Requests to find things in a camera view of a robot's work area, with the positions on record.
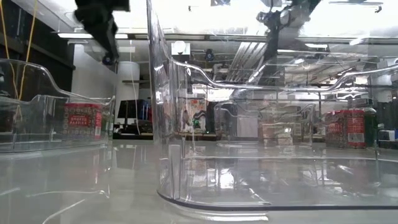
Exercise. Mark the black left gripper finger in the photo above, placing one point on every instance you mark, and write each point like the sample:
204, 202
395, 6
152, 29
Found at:
109, 40

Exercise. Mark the large clear plastic bin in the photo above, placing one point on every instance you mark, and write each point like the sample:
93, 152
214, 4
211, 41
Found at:
174, 174

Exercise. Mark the black round ceiling speaker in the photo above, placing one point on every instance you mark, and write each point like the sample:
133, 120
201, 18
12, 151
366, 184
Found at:
209, 55
109, 61

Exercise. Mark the long ceiling light fixture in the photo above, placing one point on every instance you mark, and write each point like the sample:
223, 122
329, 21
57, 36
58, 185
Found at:
71, 35

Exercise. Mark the white cylindrical tank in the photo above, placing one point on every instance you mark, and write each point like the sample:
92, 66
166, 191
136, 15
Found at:
127, 74

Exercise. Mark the white square lamp fixture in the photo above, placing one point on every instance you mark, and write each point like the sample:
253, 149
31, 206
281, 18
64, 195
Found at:
179, 47

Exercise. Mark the clear plastic bin left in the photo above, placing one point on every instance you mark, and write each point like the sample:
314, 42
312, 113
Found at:
37, 130

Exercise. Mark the colourful printed poster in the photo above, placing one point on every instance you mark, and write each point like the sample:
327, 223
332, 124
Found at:
194, 118

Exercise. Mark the white slatted ceiling vent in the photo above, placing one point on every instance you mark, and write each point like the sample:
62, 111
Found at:
245, 59

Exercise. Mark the small clear plastic bin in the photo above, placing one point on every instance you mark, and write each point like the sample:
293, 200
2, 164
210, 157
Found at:
230, 124

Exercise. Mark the white and blue box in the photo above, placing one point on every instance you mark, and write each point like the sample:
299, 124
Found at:
387, 135

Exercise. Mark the grey wall shelf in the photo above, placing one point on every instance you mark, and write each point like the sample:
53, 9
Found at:
143, 81

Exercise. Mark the black overhead bracket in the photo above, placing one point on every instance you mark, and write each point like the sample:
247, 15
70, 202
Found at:
357, 3

